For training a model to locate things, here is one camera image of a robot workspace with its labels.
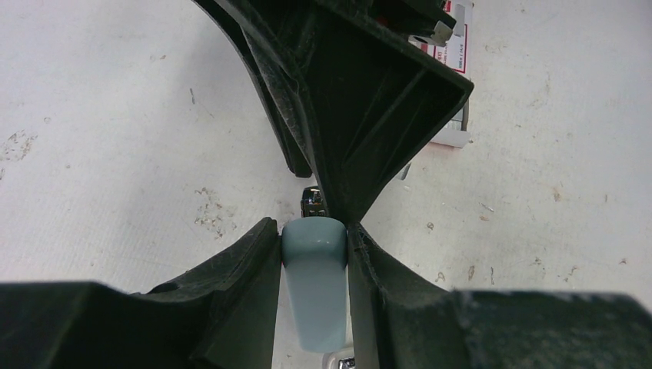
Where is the light blue stapler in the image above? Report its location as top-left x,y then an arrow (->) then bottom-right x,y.
281,185 -> 354,368

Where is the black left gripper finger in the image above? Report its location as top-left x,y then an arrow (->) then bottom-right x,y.
348,224 -> 651,368
1,218 -> 281,368

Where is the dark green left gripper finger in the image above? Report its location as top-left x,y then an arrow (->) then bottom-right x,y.
195,0 -> 312,178
218,1 -> 473,224

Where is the red white staple box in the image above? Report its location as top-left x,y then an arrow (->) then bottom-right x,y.
408,1 -> 474,149

